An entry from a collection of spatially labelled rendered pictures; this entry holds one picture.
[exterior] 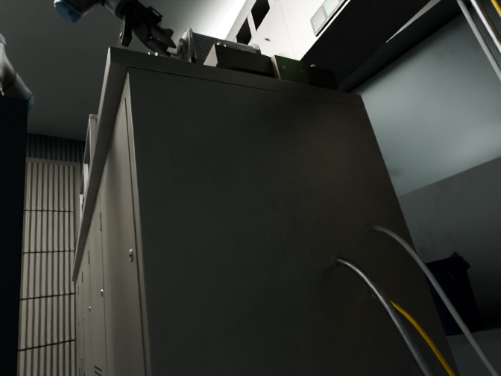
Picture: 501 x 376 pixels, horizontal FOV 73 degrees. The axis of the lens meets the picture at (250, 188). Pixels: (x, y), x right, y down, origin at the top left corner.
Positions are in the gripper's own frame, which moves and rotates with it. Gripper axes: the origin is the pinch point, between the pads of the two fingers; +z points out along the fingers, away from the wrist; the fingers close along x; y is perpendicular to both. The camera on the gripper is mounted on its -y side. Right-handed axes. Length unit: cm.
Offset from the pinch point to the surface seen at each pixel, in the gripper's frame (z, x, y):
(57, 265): -23, 321, -27
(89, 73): -103, 201, 111
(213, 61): 17.9, -25.8, -19.1
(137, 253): 31, -30, -70
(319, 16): 32.4, -32.2, 19.3
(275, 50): 27.4, -8.4, 26.3
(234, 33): 7, 16, 51
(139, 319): 37, -29, -78
